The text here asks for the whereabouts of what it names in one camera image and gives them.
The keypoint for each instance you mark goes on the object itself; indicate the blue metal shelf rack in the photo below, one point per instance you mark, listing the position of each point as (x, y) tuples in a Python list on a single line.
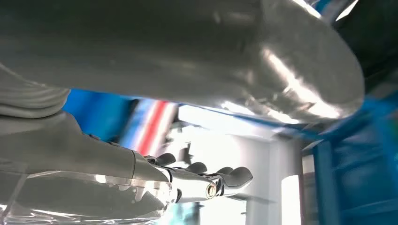
[(357, 170)]

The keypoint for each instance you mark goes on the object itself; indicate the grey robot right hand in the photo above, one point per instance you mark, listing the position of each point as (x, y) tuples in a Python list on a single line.
[(155, 56)]

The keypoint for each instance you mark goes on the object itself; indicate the white car with red stripe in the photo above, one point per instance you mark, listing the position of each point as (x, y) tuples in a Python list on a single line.
[(152, 124)]

